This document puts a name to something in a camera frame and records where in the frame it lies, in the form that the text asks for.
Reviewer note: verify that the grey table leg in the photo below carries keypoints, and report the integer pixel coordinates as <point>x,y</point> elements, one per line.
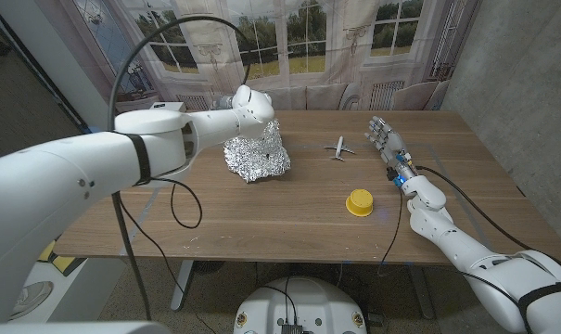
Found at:
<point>182,283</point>
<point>421,292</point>

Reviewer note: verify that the aluminum foil sheet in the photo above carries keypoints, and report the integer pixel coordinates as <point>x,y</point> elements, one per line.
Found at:
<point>259,158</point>

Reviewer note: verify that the yellow and black floor object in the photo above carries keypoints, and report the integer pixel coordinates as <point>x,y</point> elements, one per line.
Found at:
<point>62,262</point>

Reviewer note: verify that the white power strip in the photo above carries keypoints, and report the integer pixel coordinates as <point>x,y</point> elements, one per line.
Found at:
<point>169,106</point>

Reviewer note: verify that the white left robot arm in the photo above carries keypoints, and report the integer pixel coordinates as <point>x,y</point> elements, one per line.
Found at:
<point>99,162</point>

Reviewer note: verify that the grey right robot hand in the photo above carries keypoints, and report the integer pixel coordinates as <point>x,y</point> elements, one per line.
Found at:
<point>393,146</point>

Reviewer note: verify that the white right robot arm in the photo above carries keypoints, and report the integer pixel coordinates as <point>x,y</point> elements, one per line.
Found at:
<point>447,236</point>

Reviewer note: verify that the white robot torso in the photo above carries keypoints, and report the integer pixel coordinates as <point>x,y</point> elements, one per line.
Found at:
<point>301,306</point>

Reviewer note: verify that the printed window backdrop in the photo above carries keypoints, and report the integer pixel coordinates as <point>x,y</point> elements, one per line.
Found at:
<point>331,46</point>

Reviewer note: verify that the white toy aeroplane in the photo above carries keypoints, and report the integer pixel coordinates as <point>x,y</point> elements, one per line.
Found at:
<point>339,148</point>

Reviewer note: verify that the yellow plastic lid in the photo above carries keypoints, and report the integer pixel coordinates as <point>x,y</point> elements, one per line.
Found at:
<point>360,202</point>

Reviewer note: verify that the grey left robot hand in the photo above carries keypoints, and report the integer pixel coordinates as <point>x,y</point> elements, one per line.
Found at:
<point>224,102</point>

